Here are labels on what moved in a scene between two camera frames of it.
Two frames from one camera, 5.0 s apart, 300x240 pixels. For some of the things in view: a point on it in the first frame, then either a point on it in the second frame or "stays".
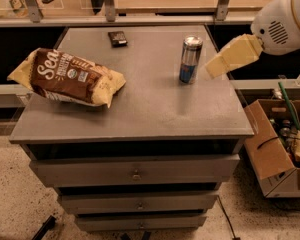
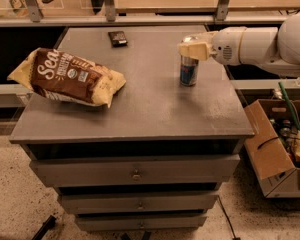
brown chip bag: (66, 77) stays
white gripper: (276, 29) → (226, 47)
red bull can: (191, 54) stays
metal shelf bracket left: (34, 11) stays
